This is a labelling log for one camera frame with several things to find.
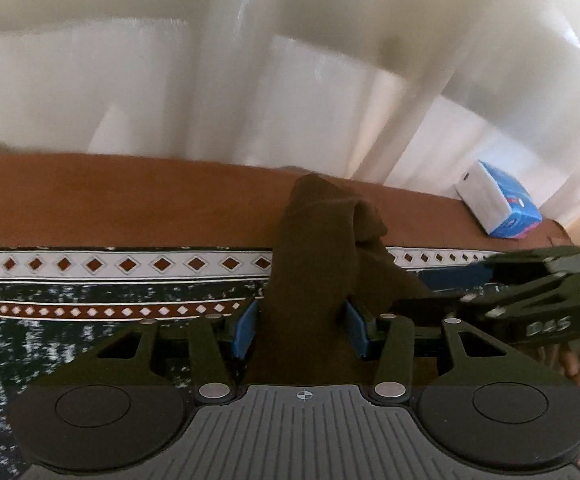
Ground white sheer curtain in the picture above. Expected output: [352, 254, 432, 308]
[0, 0, 580, 221]

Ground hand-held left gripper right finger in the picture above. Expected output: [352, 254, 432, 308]
[346, 300, 516, 403]

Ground blue white tissue pack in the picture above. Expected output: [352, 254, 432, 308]
[454, 160, 543, 239]

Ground dark brown pants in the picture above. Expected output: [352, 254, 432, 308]
[246, 174, 438, 386]

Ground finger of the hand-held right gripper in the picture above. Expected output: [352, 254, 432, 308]
[395, 272, 580, 323]
[420, 247, 580, 292]

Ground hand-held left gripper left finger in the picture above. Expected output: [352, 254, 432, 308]
[95, 300, 260, 403]

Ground navy patterned mat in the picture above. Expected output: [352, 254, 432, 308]
[0, 246, 501, 480]

